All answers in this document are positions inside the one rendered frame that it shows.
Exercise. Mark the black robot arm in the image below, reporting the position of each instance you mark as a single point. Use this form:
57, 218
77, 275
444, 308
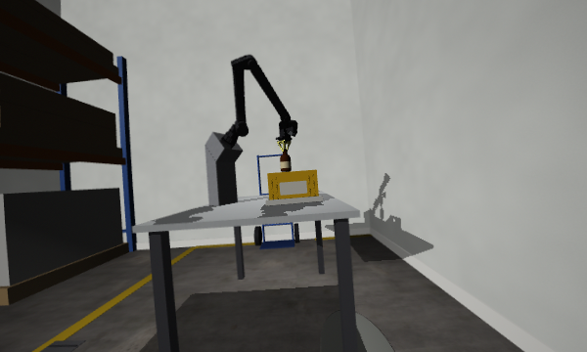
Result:
230, 138

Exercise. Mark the brown glass bottle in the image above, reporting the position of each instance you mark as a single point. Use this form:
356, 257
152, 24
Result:
285, 161

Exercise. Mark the yellow crate with cross dividers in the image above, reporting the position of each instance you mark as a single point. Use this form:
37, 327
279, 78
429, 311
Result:
294, 184

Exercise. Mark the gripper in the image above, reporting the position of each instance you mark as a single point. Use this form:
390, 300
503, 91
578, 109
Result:
283, 140

